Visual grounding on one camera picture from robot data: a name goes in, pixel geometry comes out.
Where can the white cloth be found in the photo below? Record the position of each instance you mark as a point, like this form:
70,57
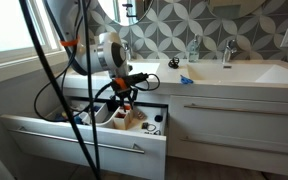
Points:
81,115

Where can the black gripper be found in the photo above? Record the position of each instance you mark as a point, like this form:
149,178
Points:
124,90

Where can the clear glass bottle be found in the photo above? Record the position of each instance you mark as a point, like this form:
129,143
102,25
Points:
193,53

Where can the blue cloth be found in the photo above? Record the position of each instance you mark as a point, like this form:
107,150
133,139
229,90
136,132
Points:
96,108

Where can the white curved organizer bin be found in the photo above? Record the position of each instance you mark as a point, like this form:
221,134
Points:
105,124

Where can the white window frame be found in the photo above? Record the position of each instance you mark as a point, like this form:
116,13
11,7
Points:
4,26

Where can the teal small item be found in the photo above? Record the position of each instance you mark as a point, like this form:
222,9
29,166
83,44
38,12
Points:
78,121

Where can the white double vanity cabinet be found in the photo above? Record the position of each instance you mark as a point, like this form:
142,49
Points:
165,76

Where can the dark blue pouch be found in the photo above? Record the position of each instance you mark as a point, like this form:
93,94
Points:
59,117

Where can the black round puck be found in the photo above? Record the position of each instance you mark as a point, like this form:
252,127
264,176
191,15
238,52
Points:
158,118

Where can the black tool bundle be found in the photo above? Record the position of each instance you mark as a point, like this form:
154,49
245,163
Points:
155,132

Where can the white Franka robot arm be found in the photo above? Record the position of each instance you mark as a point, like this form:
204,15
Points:
94,53

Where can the blue and black drawer clutter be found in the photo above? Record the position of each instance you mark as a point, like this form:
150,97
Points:
101,115

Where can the white rectangular sink basin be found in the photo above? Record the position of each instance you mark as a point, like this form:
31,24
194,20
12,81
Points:
230,72
144,68

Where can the brown hair claw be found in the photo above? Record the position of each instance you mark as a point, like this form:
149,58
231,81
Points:
140,115

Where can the white vanity drawer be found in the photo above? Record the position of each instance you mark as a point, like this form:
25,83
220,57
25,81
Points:
237,160
84,150
237,123

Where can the round wall mirror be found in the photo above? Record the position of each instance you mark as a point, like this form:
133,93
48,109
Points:
237,6
120,13

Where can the small blue item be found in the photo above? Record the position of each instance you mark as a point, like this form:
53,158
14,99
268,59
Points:
185,80

